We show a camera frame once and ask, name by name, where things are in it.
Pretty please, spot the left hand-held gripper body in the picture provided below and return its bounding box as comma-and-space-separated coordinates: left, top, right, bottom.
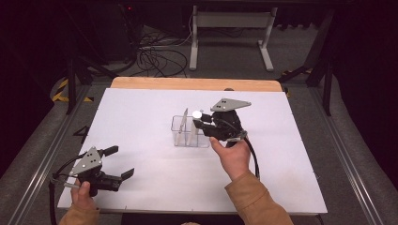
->
69, 145, 124, 199

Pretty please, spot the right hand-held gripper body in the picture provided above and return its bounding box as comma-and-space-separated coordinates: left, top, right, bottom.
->
202, 97, 253, 148

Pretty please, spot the white round marker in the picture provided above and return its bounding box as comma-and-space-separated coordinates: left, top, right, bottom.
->
188, 110, 204, 147

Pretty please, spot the clear plastic organizer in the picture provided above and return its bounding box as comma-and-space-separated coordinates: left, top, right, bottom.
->
170, 114, 211, 149

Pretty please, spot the person's left hand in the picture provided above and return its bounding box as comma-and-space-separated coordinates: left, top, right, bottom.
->
70, 179, 101, 212

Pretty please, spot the person's right hand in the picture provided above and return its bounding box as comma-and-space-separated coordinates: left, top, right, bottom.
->
208, 136, 252, 183

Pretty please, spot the wooden table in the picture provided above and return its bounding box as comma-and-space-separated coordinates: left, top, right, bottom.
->
110, 76, 284, 93

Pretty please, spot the white board sheet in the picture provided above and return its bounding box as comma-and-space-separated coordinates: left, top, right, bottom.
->
56, 87, 329, 216

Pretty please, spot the yellow black hazard tape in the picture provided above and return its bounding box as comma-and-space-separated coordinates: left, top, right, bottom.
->
51, 78, 95, 103

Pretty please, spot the black metal stand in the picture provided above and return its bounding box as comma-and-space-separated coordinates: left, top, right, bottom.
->
64, 54, 119, 115
276, 8, 335, 117

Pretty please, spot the white metal stand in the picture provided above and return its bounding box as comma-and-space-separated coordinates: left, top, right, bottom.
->
189, 4, 279, 72

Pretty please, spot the black equipment box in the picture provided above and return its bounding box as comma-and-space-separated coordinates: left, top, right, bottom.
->
88, 0, 144, 64

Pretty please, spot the right hand-held gripper cable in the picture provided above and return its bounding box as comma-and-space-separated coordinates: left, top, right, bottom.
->
242, 135, 261, 182

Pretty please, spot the hand-held gripper cable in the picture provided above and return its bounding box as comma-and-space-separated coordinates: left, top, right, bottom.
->
48, 152, 88, 225
242, 135, 261, 182

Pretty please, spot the aluminium floor rail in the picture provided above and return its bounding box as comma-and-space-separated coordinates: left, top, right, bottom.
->
308, 87, 388, 225
8, 83, 95, 225

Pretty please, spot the left hand-held gripper cable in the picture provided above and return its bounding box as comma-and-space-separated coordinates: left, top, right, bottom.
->
48, 152, 88, 225

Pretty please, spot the tangle of black floor cables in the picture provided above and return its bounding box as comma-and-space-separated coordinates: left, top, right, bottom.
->
125, 26, 192, 79

